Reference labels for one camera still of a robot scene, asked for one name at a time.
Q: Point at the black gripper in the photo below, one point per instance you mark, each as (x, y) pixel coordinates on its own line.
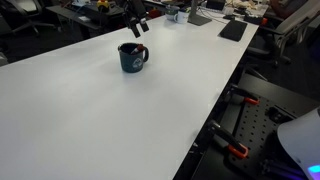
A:
(135, 10)

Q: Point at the dark teal mug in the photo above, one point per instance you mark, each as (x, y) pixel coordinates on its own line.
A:
(131, 63)

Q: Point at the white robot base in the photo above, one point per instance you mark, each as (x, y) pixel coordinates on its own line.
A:
(300, 140)

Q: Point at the small red object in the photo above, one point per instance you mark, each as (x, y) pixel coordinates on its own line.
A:
(155, 13)

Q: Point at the grey blue mug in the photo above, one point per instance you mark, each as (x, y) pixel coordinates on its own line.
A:
(170, 13)

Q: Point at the yellow red button box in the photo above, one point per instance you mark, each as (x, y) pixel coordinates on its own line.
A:
(103, 5)

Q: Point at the white mug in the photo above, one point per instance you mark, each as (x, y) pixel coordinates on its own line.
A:
(181, 17)

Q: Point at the black background desk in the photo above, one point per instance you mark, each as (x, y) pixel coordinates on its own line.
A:
(86, 13)

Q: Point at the grey monitor stand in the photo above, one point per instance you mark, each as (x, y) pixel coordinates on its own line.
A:
(198, 20)

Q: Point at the black computer mouse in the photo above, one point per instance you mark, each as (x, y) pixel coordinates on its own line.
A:
(229, 17)

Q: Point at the black flat pad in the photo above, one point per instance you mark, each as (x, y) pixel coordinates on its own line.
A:
(233, 30)

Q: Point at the black box with red part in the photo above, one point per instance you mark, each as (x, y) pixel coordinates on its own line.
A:
(253, 19)

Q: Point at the dark office chair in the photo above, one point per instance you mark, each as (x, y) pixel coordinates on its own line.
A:
(23, 6)

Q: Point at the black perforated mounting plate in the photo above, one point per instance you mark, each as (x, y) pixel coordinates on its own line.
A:
(256, 123)

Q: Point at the grey office chair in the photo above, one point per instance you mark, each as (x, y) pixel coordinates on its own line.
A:
(293, 30)

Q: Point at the black robot stand top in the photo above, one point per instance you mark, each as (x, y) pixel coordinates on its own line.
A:
(283, 93)

